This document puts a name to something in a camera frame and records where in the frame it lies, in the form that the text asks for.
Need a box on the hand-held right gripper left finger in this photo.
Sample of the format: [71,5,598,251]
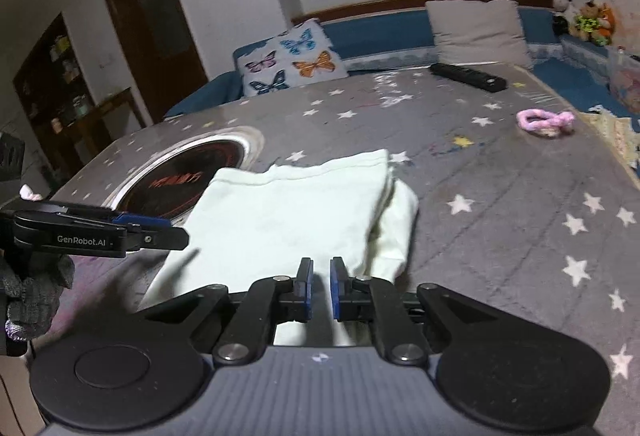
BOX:
[137,257,314,365]

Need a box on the dark wooden shelf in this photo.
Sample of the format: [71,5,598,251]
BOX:
[12,13,113,179]

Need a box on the brown wooden door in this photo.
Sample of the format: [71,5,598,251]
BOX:
[98,0,208,127]

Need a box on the black remote control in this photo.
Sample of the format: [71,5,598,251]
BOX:
[430,62,507,93]

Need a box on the orange bear stuffed toy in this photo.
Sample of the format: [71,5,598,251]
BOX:
[572,0,617,47]

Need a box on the pink hair tie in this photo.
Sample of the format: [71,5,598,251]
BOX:
[516,108,575,138]

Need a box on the person's left hand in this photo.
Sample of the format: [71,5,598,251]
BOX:
[0,252,76,343]

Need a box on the beige pillow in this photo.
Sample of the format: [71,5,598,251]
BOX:
[425,0,533,69]

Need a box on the pale green t-shirt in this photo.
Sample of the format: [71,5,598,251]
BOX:
[140,148,420,347]

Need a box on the patterned quilted cloth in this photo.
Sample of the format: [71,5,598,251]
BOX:
[575,108,640,179]

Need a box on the grey star-printed tablecloth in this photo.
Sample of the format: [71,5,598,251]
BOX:
[30,63,640,436]

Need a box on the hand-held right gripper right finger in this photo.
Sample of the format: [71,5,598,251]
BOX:
[331,257,506,365]

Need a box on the clear plastic storage box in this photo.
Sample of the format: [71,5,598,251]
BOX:
[607,48,640,114]

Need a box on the butterfly print pillow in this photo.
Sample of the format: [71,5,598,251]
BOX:
[235,18,349,97]

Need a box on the blue sofa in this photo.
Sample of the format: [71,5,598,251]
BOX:
[165,6,640,119]

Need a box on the panda stuffed toy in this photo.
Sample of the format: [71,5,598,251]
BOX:
[551,0,577,37]

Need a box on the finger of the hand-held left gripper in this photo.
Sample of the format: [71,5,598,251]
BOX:
[125,223,191,253]
[15,201,173,228]

